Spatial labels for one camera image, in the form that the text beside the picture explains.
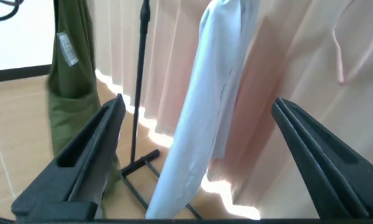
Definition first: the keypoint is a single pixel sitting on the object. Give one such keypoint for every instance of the pale grey shorts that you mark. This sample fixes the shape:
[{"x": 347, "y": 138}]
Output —
[{"x": 211, "y": 93}]

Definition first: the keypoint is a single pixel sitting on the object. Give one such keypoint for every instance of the black clothes rack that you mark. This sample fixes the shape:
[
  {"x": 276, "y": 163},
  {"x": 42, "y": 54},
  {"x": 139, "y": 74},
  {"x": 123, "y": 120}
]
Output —
[{"x": 140, "y": 77}]

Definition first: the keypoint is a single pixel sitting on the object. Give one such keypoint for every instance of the pink clothes hanger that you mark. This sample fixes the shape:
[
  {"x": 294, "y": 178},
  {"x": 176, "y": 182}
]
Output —
[{"x": 339, "y": 68}]

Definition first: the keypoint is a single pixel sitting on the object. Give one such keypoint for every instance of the green garment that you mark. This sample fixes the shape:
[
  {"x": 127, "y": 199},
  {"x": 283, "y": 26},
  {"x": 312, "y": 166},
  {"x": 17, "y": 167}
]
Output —
[{"x": 71, "y": 102}]

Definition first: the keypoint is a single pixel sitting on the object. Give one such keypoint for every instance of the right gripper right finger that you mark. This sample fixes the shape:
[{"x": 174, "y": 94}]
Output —
[{"x": 335, "y": 183}]

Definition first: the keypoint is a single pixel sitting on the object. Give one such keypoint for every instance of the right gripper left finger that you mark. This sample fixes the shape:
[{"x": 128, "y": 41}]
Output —
[{"x": 77, "y": 183}]

